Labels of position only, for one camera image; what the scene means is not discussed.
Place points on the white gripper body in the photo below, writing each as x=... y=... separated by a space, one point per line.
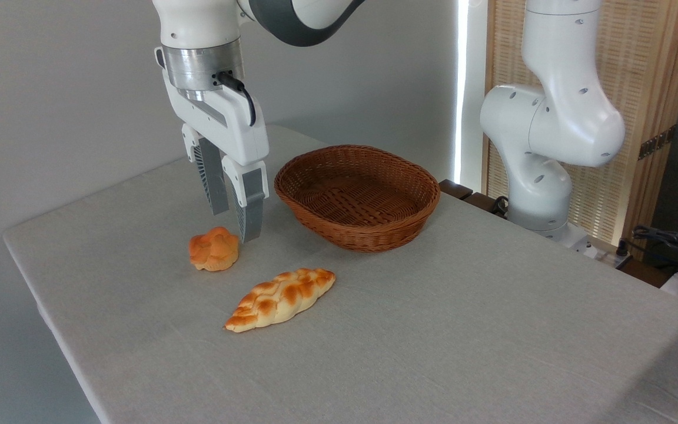
x=233 y=132

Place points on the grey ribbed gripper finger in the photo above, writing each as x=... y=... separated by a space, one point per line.
x=251 y=206
x=214 y=176

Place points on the long braided bread loaf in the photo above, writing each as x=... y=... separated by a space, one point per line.
x=280 y=297

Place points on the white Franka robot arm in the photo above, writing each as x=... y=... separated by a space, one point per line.
x=557 y=118

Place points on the round orange bread bun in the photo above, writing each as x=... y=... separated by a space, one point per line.
x=214 y=249

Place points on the brown wicker basket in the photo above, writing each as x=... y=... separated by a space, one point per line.
x=356 y=200

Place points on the grey fabric tablecloth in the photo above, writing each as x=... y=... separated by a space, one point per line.
x=374 y=353

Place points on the vertical white light strip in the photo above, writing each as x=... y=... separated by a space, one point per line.
x=462 y=88

